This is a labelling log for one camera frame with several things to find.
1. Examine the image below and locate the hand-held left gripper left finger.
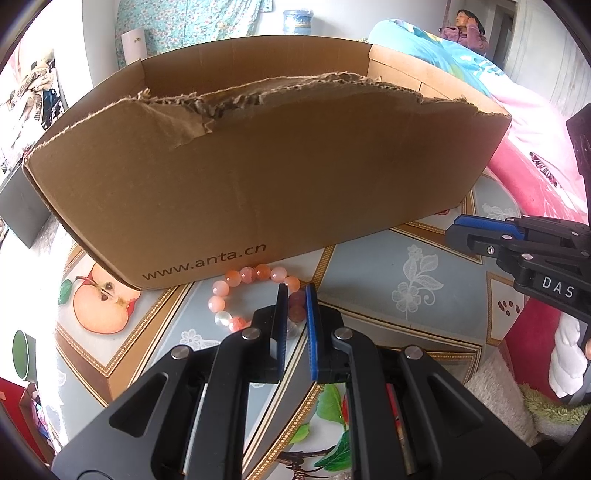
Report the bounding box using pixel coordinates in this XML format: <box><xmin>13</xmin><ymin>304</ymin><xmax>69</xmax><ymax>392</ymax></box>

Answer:
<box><xmin>51</xmin><ymin>284</ymin><xmax>288</xmax><ymax>480</ymax></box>

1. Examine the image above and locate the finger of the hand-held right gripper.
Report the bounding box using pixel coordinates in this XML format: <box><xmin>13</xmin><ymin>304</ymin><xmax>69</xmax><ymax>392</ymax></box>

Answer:
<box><xmin>444</xmin><ymin>215</ymin><xmax>527</xmax><ymax>265</ymax></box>
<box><xmin>505</xmin><ymin>215</ymin><xmax>588</xmax><ymax>250</ymax></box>

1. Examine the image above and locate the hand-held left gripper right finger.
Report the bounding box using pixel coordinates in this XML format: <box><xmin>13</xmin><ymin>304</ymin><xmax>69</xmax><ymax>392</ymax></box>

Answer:
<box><xmin>305</xmin><ymin>284</ymin><xmax>541</xmax><ymax>480</ymax></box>

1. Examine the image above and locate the pink orange bead bracelet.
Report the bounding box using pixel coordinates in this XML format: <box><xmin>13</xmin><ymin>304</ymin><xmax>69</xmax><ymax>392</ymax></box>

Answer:
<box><xmin>208</xmin><ymin>263</ymin><xmax>308</xmax><ymax>340</ymax></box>

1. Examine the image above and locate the brown cardboard box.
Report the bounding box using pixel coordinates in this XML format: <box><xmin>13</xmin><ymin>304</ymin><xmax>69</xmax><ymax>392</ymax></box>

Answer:
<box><xmin>23</xmin><ymin>34</ymin><xmax>513</xmax><ymax>291</ymax></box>

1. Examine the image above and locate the person's right forearm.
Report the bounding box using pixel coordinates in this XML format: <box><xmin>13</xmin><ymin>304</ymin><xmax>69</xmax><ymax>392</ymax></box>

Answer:
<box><xmin>549</xmin><ymin>316</ymin><xmax>585</xmax><ymax>398</ymax></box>

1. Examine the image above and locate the pink floral blanket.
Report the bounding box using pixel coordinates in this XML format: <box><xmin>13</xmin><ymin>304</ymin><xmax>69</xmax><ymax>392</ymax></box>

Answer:
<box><xmin>480</xmin><ymin>78</ymin><xmax>591</xmax><ymax>402</ymax></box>

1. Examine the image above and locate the printed plastic tablecloth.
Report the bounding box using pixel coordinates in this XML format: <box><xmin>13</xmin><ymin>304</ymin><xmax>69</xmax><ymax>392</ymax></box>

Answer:
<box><xmin>51</xmin><ymin>171</ymin><xmax>527</xmax><ymax>480</ymax></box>

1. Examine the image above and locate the green fluffy cloth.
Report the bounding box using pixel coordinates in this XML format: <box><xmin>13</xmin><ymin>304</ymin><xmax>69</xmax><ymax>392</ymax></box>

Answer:
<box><xmin>519</xmin><ymin>383</ymin><xmax>587</xmax><ymax>439</ymax></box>

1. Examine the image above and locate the white fluffy garment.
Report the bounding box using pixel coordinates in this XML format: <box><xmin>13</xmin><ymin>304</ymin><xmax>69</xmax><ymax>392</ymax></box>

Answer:
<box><xmin>466</xmin><ymin>353</ymin><xmax>539</xmax><ymax>446</ymax></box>

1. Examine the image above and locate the white panelled door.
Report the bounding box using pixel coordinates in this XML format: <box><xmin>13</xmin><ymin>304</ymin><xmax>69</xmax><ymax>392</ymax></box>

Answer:
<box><xmin>489</xmin><ymin>0</ymin><xmax>568</xmax><ymax>116</ymax></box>

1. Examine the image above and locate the blue printed quilt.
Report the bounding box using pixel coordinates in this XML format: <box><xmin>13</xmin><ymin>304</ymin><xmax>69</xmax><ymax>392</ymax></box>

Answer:
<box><xmin>368</xmin><ymin>18</ymin><xmax>506</xmax><ymax>97</ymax></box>

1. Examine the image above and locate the green cup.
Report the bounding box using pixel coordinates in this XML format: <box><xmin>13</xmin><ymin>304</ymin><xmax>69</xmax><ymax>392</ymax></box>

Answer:
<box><xmin>11</xmin><ymin>329</ymin><xmax>38</xmax><ymax>384</ymax></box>

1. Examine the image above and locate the red box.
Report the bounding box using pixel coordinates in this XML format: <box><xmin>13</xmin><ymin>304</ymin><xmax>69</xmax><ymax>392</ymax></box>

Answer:
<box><xmin>0</xmin><ymin>376</ymin><xmax>35</xmax><ymax>455</ymax></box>

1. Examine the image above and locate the blue water jug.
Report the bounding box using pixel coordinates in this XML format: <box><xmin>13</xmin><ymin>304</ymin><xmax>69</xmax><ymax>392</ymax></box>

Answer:
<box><xmin>283</xmin><ymin>9</ymin><xmax>315</xmax><ymax>35</ymax></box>

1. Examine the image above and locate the dark grey panel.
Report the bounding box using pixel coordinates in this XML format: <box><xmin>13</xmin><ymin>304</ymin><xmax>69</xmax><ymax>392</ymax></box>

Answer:
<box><xmin>0</xmin><ymin>164</ymin><xmax>49</xmax><ymax>250</ymax></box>

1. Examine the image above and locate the white cylinder container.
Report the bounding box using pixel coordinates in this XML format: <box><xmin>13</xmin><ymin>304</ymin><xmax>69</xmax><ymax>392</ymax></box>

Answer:
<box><xmin>121</xmin><ymin>28</ymin><xmax>146</xmax><ymax>65</ymax></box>

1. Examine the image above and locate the floral curtain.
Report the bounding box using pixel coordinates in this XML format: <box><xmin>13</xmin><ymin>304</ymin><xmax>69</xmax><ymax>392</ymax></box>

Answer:
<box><xmin>115</xmin><ymin>0</ymin><xmax>273</xmax><ymax>65</ymax></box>

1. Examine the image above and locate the pile of clothes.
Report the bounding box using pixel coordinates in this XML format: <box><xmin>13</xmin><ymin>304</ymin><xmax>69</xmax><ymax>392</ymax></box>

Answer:
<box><xmin>7</xmin><ymin>60</ymin><xmax>61</xmax><ymax>153</ymax></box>

